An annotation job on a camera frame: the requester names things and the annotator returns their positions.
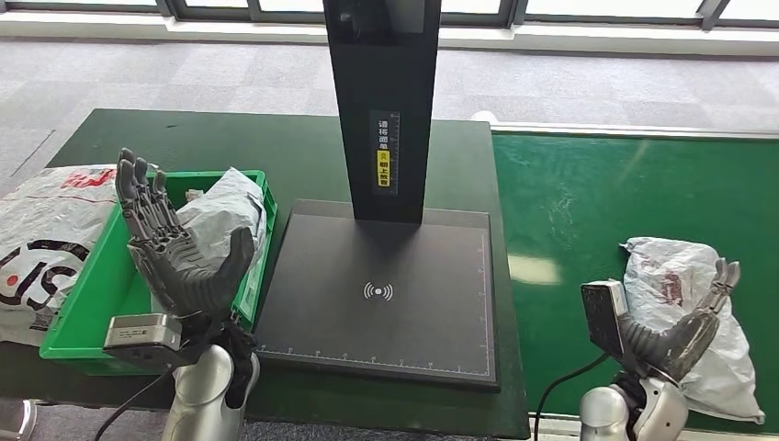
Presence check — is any grey parcel with red smear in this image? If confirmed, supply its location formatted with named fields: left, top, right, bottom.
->
left=619, top=235, right=766, bottom=425

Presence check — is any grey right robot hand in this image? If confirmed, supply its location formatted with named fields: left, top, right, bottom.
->
left=617, top=258, right=742, bottom=383

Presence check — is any white grey base part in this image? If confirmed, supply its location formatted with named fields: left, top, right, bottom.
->
left=0, top=400, right=38, bottom=441

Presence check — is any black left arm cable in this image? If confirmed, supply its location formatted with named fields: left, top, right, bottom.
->
left=94, top=365, right=177, bottom=441

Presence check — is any white window sill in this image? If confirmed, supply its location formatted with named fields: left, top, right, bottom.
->
left=0, top=8, right=779, bottom=59

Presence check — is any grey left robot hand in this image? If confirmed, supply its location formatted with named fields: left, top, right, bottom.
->
left=114, top=147, right=257, bottom=321

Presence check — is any green plastic crate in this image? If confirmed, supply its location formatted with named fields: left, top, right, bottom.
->
left=39, top=169, right=279, bottom=377

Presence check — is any black inbound scanner machine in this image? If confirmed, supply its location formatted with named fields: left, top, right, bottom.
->
left=252, top=0, right=501, bottom=390

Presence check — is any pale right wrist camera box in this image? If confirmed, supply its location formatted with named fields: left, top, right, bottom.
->
left=580, top=279, right=630, bottom=360

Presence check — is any grey parcel with long tear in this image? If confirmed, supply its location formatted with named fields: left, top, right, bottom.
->
left=151, top=167, right=269, bottom=314

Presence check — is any large white printed parcel bag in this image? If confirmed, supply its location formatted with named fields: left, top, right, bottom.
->
left=0, top=164, right=132, bottom=348

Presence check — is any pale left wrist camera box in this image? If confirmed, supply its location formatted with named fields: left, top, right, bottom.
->
left=102, top=313, right=184, bottom=367

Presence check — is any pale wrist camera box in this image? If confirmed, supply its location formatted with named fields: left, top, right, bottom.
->
left=102, top=313, right=184, bottom=367
left=580, top=279, right=630, bottom=360

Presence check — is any green conveyor belt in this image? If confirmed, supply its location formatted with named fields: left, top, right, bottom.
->
left=491, top=130, right=779, bottom=435

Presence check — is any dark window frame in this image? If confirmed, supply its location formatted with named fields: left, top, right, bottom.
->
left=0, top=0, right=779, bottom=31

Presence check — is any white conveyor frame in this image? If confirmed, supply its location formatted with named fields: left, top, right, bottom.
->
left=471, top=109, right=779, bottom=441

